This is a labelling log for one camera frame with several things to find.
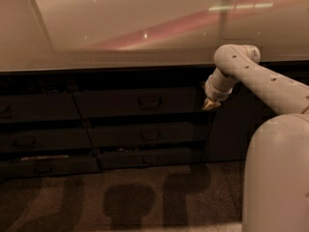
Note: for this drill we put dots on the dark cabinet door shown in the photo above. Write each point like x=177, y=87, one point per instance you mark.
x=234, y=124

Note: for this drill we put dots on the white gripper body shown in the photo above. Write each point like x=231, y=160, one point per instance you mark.
x=216, y=92

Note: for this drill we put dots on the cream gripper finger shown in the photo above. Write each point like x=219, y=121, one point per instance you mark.
x=210, y=104

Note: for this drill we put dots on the dark drawer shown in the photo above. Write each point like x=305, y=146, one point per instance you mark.
x=148, y=134
x=131, y=102
x=44, y=140
x=37, y=108
x=48, y=167
x=149, y=158

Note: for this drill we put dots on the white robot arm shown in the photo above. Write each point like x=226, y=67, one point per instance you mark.
x=276, y=176

